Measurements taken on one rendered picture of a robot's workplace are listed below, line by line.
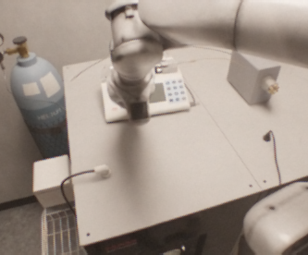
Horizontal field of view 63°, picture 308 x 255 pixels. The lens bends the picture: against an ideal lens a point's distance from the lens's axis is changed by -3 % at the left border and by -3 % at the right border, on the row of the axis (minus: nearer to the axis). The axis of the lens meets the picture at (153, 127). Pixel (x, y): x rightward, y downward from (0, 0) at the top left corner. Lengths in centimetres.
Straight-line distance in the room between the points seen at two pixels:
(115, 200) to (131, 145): 16
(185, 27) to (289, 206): 24
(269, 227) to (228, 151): 36
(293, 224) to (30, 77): 108
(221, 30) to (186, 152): 42
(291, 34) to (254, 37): 3
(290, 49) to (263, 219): 19
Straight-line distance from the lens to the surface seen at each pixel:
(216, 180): 61
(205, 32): 29
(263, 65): 77
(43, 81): 121
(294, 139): 76
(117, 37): 35
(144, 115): 47
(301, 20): 26
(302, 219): 35
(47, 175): 92
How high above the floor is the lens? 194
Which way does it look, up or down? 44 degrees down
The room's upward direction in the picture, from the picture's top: 2 degrees counter-clockwise
